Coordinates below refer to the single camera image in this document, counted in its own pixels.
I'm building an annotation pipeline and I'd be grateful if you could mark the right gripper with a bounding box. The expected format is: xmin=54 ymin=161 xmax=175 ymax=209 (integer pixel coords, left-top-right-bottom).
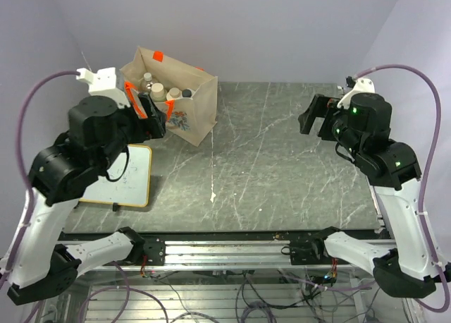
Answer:
xmin=299 ymin=93 xmax=365 ymax=159

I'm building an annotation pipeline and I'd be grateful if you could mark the beige canvas tote bag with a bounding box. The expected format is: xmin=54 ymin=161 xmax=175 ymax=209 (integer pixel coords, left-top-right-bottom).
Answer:
xmin=121 ymin=47 xmax=218 ymax=147

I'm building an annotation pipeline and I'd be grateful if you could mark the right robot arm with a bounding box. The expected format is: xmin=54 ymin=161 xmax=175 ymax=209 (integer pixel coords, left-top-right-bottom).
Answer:
xmin=298 ymin=93 xmax=450 ymax=299

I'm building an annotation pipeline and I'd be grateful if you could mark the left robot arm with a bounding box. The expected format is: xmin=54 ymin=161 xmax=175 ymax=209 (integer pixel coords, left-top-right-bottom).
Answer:
xmin=7 ymin=93 xmax=166 ymax=305

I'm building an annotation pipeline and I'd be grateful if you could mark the beige bottle wooden cap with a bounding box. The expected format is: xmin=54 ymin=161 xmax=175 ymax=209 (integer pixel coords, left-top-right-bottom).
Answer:
xmin=166 ymin=87 xmax=182 ymax=101
xmin=150 ymin=83 xmax=167 ymax=102

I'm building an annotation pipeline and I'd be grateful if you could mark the clear bottle white cap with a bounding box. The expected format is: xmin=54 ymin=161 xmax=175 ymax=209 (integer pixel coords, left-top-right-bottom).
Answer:
xmin=141 ymin=72 xmax=153 ymax=92

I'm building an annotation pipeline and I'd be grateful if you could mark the white bottle grey cap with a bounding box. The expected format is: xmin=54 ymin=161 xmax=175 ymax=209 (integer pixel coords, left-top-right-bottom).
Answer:
xmin=181 ymin=89 xmax=194 ymax=98

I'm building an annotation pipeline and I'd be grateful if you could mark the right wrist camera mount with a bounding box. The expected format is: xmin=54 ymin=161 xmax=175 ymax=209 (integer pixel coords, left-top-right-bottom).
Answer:
xmin=337 ymin=76 xmax=375 ymax=109

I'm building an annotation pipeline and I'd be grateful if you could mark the small whiteboard yellow frame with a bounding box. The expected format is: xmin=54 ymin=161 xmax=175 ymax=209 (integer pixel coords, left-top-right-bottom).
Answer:
xmin=80 ymin=145 xmax=152 ymax=207

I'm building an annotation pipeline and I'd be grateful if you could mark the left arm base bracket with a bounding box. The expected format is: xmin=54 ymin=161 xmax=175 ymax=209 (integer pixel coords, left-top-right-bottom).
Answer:
xmin=142 ymin=238 xmax=166 ymax=266

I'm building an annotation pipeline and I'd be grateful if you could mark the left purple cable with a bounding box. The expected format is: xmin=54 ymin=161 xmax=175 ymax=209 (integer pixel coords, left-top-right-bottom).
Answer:
xmin=0 ymin=71 xmax=79 ymax=288

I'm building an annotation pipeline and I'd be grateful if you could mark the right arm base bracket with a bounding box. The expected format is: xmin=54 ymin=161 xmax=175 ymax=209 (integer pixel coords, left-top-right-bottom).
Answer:
xmin=280 ymin=239 xmax=326 ymax=265

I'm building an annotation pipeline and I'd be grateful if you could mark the aluminium mounting rail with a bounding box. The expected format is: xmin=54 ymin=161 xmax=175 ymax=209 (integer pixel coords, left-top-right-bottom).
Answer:
xmin=52 ymin=238 xmax=399 ymax=267

